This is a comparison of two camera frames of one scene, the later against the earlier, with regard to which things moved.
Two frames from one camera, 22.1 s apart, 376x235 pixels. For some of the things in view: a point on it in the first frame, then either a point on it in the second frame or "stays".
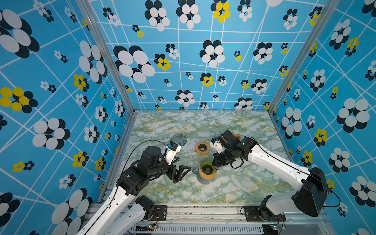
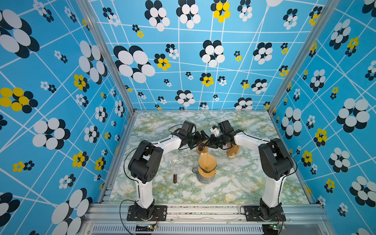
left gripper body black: [171, 171] → [193, 139]
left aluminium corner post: [87, 7] stays
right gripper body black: [225, 157] → [219, 141]
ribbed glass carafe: [196, 170] stays
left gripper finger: [177, 175] → [196, 145]
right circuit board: [270, 229] stays
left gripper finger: [181, 167] → [204, 136]
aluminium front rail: [218, 220] stays
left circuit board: [149, 228] stays
